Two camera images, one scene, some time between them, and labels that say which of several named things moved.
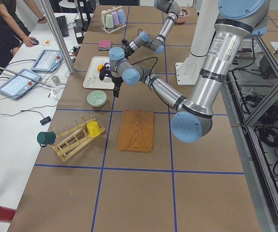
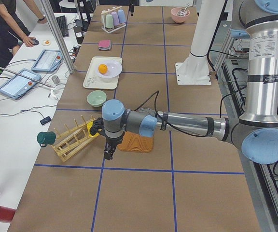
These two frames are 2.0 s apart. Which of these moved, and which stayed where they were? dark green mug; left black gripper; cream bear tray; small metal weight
Moved: left black gripper
Stayed: cream bear tray; small metal weight; dark green mug
